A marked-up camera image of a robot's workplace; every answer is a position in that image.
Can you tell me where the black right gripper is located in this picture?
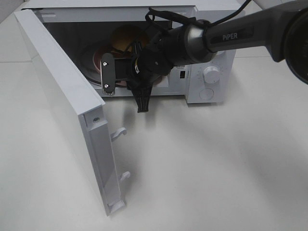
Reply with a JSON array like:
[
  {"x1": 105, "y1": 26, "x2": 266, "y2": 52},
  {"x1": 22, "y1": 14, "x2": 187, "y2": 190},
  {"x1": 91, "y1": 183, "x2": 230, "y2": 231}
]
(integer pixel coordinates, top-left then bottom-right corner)
[{"x1": 101, "y1": 53, "x2": 140, "y2": 96}]

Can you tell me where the burger with lettuce and cheese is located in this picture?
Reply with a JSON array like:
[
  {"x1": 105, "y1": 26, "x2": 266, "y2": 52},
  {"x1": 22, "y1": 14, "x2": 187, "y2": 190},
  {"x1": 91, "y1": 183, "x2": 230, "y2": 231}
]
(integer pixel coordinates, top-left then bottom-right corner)
[{"x1": 110, "y1": 24, "x2": 150, "y2": 52}]

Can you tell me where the white microwave door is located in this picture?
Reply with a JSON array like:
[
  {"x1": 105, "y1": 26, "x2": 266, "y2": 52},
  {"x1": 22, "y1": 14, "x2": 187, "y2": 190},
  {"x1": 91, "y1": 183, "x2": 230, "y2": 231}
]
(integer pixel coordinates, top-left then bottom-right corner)
[{"x1": 15, "y1": 10, "x2": 130, "y2": 216}]

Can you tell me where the white timer knob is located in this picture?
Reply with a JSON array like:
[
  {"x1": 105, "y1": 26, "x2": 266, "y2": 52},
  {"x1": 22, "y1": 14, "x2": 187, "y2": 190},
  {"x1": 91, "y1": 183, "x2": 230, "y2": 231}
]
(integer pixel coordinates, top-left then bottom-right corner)
[{"x1": 203, "y1": 66, "x2": 220, "y2": 84}]

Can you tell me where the round white door button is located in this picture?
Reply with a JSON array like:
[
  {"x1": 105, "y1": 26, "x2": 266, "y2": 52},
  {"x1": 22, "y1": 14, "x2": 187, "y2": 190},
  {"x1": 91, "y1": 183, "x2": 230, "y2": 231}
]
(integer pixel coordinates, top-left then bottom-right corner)
[{"x1": 199, "y1": 89, "x2": 214, "y2": 101}]

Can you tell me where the pink round plate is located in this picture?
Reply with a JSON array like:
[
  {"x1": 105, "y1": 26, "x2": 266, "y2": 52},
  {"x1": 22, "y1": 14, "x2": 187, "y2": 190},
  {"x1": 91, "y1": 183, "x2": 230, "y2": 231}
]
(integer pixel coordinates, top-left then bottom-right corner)
[{"x1": 92, "y1": 44, "x2": 166, "y2": 88}]

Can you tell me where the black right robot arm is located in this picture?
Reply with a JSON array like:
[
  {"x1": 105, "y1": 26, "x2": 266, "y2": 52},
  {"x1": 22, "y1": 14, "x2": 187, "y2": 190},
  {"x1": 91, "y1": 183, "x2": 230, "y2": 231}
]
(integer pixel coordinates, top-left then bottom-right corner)
[{"x1": 101, "y1": 0, "x2": 308, "y2": 97}]

